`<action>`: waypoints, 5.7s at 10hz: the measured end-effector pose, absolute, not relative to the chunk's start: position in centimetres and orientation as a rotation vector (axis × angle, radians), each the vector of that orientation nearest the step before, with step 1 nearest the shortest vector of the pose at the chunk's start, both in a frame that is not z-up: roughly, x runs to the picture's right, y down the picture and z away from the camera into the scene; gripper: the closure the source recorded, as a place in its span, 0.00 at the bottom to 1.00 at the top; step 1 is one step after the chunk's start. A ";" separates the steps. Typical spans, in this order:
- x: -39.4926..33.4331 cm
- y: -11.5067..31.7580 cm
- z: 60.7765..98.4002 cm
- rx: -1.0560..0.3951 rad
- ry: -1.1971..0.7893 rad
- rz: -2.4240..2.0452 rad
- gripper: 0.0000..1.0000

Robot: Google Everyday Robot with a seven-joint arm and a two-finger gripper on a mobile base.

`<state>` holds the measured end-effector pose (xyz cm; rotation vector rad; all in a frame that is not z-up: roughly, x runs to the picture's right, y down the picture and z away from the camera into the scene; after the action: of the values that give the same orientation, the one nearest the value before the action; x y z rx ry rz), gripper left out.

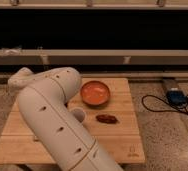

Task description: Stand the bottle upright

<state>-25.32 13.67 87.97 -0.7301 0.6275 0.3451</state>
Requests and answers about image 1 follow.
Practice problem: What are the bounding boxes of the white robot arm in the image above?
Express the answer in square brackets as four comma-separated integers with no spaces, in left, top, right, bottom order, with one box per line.
[8,67,123,171]

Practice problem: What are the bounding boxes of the orange bowl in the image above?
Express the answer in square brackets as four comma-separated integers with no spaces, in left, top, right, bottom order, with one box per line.
[80,80,110,106]

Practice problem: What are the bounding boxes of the white cup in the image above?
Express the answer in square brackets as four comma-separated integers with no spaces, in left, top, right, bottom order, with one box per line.
[71,107,86,122]

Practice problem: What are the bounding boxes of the dark red brown object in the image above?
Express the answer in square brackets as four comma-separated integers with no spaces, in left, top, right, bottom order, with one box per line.
[96,114,118,124]

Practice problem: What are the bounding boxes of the wooden board table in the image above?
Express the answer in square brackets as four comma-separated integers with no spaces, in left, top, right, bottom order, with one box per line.
[0,78,145,164]

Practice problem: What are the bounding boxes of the blue device on floor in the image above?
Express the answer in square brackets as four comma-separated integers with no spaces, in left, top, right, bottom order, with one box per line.
[166,90,186,106]

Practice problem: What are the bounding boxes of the long metal rail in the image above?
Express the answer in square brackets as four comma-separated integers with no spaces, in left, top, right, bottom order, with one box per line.
[0,49,188,65]

